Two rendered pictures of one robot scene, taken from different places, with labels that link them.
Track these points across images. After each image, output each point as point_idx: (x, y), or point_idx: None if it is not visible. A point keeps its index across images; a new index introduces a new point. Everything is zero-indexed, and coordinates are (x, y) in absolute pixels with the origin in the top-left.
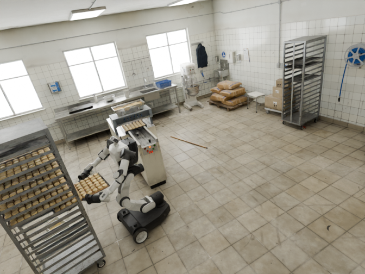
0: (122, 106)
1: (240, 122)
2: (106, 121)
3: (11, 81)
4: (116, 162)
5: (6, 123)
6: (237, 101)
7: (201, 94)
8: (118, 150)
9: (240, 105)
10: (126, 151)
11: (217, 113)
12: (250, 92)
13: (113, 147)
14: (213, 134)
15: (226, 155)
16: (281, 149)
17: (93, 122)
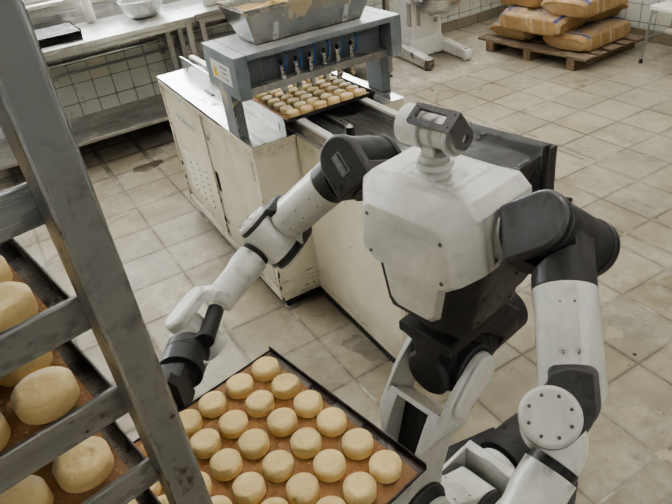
0: (263, 0)
1: (644, 106)
2: (127, 100)
3: None
4: (428, 290)
5: None
6: (603, 35)
7: (448, 16)
8: (479, 211)
9: (610, 52)
10: (579, 216)
11: (534, 77)
12: (635, 8)
13: (419, 183)
14: (562, 149)
15: (669, 228)
16: None
17: (79, 101)
